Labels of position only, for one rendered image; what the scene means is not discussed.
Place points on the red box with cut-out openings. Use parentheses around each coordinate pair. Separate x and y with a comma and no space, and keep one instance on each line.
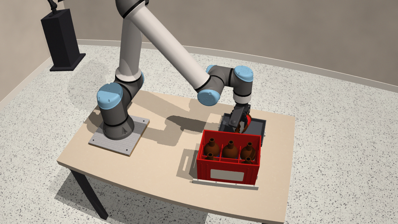
(226,169)

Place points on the brown bottle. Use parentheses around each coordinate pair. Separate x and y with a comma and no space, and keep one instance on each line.
(238,128)
(212,147)
(210,157)
(247,161)
(230,151)
(248,151)

